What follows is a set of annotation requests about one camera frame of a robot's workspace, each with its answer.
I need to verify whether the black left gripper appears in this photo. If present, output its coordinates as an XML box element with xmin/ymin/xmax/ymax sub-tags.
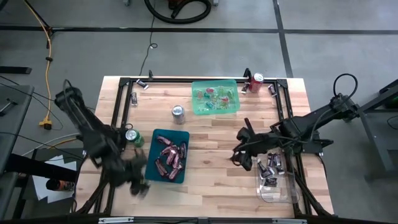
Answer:
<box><xmin>118</xmin><ymin>152</ymin><xmax>152</xmax><ymax>197</ymax></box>

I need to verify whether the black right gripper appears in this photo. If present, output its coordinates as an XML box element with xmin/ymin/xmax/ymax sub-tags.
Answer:
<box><xmin>231</xmin><ymin>117</ymin><xmax>273</xmax><ymax>171</ymax></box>

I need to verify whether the light green translucent basket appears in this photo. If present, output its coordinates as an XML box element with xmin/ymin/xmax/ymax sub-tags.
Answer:
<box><xmin>191</xmin><ymin>79</ymin><xmax>241</xmax><ymax>116</ymax></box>

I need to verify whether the red soda can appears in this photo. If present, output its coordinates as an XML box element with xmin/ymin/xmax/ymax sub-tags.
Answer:
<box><xmin>248</xmin><ymin>72</ymin><xmax>265</xmax><ymax>93</ymax></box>

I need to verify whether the clear plastic basket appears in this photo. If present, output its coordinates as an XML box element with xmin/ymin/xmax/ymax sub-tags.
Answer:
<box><xmin>254</xmin><ymin>149</ymin><xmax>300</xmax><ymax>203</ymax></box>

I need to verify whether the green soda can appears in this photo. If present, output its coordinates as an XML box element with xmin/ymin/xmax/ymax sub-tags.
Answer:
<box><xmin>125</xmin><ymin>129</ymin><xmax>146</xmax><ymax>148</ymax></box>

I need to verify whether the dark teal plastic basket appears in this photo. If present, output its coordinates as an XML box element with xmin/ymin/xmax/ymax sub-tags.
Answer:
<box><xmin>144</xmin><ymin>128</ymin><xmax>190</xmax><ymax>184</ymax></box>

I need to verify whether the silver Diet Coke can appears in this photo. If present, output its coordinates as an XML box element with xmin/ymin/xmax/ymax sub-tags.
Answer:
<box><xmin>171</xmin><ymin>105</ymin><xmax>187</xmax><ymax>125</ymax></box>

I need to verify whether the orange black bottle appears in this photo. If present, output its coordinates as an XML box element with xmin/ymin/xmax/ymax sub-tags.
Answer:
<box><xmin>45</xmin><ymin>179</ymin><xmax>75</xmax><ymax>192</ymax></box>

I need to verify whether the white paper sheet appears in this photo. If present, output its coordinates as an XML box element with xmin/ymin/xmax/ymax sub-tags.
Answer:
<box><xmin>32</xmin><ymin>154</ymin><xmax>78</xmax><ymax>205</ymax></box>

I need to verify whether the grey metal stand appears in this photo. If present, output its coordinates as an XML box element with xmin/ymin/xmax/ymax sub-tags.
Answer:
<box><xmin>357</xmin><ymin>79</ymin><xmax>398</xmax><ymax>181</ymax></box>

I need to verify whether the grey side table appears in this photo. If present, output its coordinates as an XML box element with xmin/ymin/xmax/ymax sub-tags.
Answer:
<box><xmin>0</xmin><ymin>84</ymin><xmax>35</xmax><ymax>175</ymax></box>

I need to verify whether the black hand tool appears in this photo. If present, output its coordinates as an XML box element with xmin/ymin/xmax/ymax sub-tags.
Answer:
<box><xmin>0</xmin><ymin>98</ymin><xmax>18</xmax><ymax>116</ymax></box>

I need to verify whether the black flat bar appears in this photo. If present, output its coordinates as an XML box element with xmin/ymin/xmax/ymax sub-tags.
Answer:
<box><xmin>0</xmin><ymin>65</ymin><xmax>32</xmax><ymax>75</ymax></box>

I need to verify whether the black tripod leg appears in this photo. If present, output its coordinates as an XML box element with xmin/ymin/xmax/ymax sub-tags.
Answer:
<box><xmin>23</xmin><ymin>0</ymin><xmax>57</xmax><ymax>50</ymax></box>

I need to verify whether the silver metal bracket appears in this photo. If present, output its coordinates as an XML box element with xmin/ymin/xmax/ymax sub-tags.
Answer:
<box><xmin>272</xmin><ymin>218</ymin><xmax>307</xmax><ymax>224</ymax></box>

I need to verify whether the black aluminium table frame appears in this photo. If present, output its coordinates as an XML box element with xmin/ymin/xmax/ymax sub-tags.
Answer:
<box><xmin>73</xmin><ymin>76</ymin><xmax>335</xmax><ymax>218</ymax></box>

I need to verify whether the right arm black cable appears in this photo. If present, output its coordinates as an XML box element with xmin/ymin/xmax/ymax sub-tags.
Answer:
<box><xmin>333</xmin><ymin>73</ymin><xmax>359</xmax><ymax>100</ymax></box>

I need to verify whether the black vacuum hose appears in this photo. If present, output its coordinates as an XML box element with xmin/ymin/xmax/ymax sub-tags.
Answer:
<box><xmin>144</xmin><ymin>0</ymin><xmax>213</xmax><ymax>25</ymax></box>

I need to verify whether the thin black floor cable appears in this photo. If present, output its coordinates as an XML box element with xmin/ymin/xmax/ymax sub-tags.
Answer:
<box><xmin>139</xmin><ymin>0</ymin><xmax>159</xmax><ymax>77</ymax></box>

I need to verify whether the yellow extension cord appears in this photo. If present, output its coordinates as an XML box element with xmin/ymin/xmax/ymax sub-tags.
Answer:
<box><xmin>24</xmin><ymin>0</ymin><xmax>53</xmax><ymax>131</ymax></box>

